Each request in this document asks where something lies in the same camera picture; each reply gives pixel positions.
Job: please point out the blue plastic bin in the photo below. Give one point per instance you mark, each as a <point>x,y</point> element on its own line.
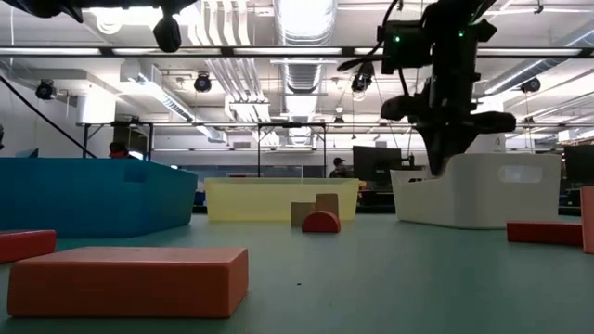
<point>93,199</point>

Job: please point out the black diagonal brace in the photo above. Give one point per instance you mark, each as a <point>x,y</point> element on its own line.
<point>42,116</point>

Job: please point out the white plastic bin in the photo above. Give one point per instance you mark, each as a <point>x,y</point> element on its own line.
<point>478,199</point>

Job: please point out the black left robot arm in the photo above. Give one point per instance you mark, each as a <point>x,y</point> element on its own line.
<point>46,7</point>

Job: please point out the black metal frame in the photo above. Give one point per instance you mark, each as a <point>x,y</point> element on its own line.
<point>150,139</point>

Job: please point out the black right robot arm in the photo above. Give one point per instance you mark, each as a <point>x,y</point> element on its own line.
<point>452,46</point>

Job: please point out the person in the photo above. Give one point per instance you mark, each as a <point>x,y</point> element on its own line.
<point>118,150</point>
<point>339,169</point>

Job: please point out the red rectangular block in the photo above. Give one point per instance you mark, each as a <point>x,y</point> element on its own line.
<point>543,233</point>

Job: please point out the black computer monitor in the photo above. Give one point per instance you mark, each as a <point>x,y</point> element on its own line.
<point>376,162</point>
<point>580,164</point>

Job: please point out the yellow translucent plastic bin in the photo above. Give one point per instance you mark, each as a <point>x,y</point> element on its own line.
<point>260,199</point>

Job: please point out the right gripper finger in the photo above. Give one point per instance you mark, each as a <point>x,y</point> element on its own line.
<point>432,148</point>
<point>449,144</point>

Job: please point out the white box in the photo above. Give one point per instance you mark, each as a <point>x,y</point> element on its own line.
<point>485,145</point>

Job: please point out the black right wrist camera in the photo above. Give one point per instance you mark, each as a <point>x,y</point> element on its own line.
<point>404,51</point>

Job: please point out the tan wooden block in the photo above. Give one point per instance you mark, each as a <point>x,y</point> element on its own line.
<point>300,211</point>
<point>327,203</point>

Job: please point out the long red block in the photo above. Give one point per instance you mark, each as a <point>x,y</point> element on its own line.
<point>25,246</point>

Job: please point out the red half-round block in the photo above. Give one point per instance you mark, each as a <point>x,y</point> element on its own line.
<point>321,223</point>

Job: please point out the orange rectangular block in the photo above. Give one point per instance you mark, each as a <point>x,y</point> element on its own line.
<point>588,218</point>
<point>127,283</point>

